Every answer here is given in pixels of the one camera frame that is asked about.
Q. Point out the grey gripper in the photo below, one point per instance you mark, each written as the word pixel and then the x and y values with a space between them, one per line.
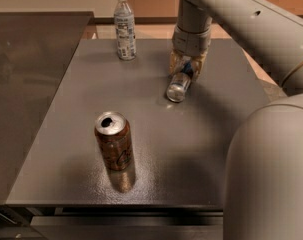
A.
pixel 190 42

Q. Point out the blue silver redbull can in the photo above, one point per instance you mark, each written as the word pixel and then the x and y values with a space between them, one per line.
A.
pixel 180 83

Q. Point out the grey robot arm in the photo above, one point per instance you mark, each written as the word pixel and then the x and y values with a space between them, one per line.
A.
pixel 263 187

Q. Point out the brown opened soda can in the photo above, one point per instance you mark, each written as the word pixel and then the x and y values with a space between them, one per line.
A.
pixel 113 134

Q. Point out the clear plastic water bottle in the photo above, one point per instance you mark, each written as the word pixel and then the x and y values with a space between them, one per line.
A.
pixel 124 23

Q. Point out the dark side table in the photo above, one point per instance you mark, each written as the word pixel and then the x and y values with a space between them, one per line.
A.
pixel 35 51

